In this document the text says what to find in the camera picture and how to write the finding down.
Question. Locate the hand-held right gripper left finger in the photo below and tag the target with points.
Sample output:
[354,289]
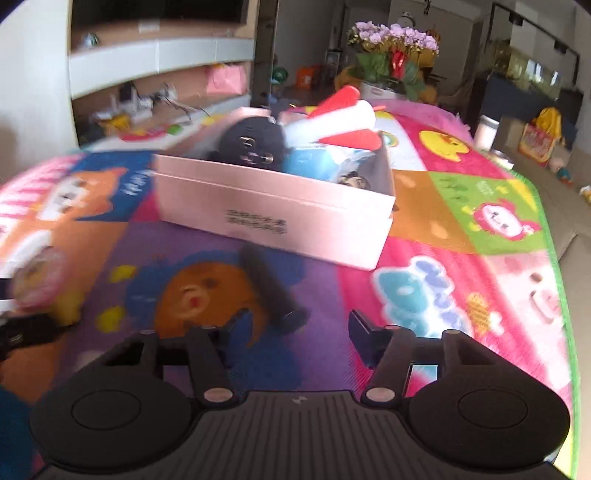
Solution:
[205,350]

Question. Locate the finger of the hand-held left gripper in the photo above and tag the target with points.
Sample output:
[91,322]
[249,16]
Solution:
[27,334]

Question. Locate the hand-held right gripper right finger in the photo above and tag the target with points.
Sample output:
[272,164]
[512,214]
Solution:
[364,339]

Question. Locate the round pink toy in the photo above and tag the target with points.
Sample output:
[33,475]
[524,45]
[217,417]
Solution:
[39,281]

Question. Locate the pink cardboard box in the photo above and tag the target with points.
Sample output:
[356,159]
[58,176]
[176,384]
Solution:
[277,217]

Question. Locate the white and red foam rocket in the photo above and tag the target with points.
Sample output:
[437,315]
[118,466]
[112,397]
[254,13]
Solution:
[337,120]

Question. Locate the dark blurred object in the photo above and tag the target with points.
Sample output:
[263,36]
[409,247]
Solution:
[272,286]

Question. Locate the blue cloth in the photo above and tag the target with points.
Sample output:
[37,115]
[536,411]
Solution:
[14,434]

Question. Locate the colourful printed play mat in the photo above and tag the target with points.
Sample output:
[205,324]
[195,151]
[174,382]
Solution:
[461,221]

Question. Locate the yellow box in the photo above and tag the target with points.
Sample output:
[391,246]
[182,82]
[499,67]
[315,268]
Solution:
[115,123]

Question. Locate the white cylindrical canister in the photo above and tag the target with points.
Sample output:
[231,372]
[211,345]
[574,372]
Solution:
[488,134]

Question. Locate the small blue and orange toy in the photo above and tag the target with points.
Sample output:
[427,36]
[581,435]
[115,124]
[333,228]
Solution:
[563,171]

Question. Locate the small yellow toy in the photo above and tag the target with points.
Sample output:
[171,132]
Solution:
[585,194]

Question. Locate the yellow printed kids bag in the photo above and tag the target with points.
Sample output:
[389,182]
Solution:
[540,138]

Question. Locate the orange bag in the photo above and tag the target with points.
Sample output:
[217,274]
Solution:
[307,77]

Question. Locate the potted purple orchid plant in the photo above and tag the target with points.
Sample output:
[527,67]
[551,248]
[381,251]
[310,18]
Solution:
[392,69]

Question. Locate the pink gift bag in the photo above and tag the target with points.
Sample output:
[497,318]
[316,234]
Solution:
[226,79]

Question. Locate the watermelon ball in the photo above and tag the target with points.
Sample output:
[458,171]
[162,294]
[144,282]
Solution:
[280,75]

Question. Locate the glass fish tank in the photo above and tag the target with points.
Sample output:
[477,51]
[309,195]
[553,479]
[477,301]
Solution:
[521,92]

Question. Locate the white alarm clock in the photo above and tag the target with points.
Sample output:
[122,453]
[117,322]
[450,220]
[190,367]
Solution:
[408,19]

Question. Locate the black television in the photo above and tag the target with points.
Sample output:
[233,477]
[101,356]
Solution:
[161,9]

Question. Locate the white wall cabinet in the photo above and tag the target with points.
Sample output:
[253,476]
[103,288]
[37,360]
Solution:
[161,50]

